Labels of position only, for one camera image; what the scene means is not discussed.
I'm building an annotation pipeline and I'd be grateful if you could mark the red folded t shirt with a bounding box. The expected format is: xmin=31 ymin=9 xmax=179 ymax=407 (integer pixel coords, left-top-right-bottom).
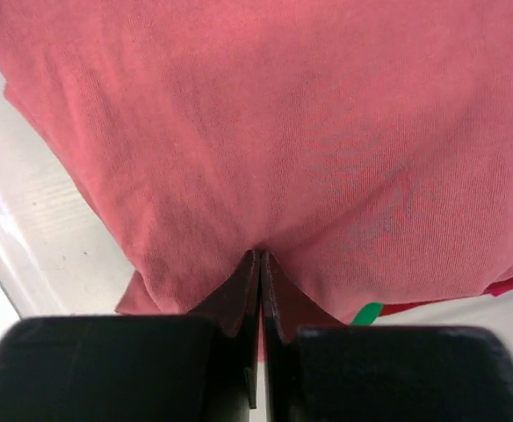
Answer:
xmin=372 ymin=266 xmax=513 ymax=320

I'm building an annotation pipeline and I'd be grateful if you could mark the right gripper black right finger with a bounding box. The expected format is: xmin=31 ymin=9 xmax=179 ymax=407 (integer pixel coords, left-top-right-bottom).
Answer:
xmin=260 ymin=252 xmax=513 ymax=421

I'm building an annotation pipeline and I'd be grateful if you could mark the green folded t shirt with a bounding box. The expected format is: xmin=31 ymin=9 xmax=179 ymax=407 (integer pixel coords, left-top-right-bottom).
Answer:
xmin=351 ymin=302 xmax=384 ymax=325

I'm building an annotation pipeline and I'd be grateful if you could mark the salmon pink t shirt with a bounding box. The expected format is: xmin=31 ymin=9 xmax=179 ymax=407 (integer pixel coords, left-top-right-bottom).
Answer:
xmin=0 ymin=1 xmax=513 ymax=322

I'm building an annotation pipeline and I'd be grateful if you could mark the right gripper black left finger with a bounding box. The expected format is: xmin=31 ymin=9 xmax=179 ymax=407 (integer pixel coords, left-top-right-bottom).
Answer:
xmin=0 ymin=251 xmax=260 ymax=421

